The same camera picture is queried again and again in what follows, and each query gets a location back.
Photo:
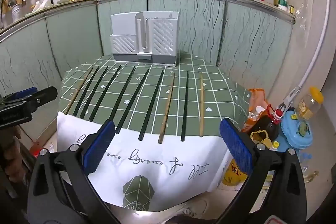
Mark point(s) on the green kitchen cabinet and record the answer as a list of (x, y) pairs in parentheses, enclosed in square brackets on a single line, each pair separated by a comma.
[(65, 37)]

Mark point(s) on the blue plastic container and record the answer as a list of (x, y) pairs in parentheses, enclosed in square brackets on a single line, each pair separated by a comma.
[(296, 136)]

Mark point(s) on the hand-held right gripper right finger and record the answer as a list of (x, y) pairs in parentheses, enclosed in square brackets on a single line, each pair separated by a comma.
[(236, 146)]

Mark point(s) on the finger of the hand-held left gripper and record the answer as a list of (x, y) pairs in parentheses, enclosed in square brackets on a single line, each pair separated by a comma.
[(43, 96), (25, 92)]

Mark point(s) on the yellow red printed bag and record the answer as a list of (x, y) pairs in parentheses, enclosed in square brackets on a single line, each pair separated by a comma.
[(232, 174)]

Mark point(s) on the wooden chopstick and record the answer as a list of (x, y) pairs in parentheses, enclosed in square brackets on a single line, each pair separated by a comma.
[(78, 91), (201, 106), (167, 107)]

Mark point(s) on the clear jar yellow lid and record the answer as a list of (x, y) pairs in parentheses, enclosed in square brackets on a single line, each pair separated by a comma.
[(309, 104)]

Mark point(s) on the orange plastic bag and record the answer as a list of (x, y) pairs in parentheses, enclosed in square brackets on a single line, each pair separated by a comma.
[(256, 108)]

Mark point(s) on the white utensil holder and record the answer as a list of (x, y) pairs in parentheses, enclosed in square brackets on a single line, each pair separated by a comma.
[(126, 43)]

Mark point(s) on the white wall pipe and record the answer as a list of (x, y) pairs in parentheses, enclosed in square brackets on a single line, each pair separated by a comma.
[(326, 11)]

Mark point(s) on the green checkered tablecloth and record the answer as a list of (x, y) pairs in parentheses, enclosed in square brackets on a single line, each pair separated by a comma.
[(157, 169)]

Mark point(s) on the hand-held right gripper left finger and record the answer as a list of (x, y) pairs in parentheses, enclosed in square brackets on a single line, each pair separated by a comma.
[(98, 148)]

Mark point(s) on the soy sauce bottle red cap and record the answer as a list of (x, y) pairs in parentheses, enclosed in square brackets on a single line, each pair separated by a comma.
[(270, 127)]

